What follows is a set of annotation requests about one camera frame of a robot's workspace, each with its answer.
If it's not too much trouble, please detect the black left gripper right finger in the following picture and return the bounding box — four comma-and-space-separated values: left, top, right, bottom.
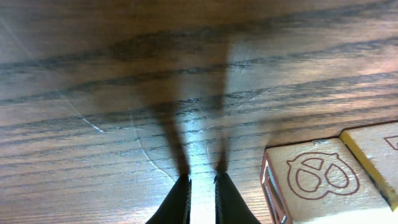
214, 172, 260, 224

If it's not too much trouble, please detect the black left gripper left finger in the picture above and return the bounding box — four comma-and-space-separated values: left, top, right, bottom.
146, 174, 192, 224

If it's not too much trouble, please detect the white number two block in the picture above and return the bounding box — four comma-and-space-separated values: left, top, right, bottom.
260, 138, 397, 224

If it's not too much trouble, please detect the acorn picture block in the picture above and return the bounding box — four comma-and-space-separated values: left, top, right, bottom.
340, 122, 397, 213

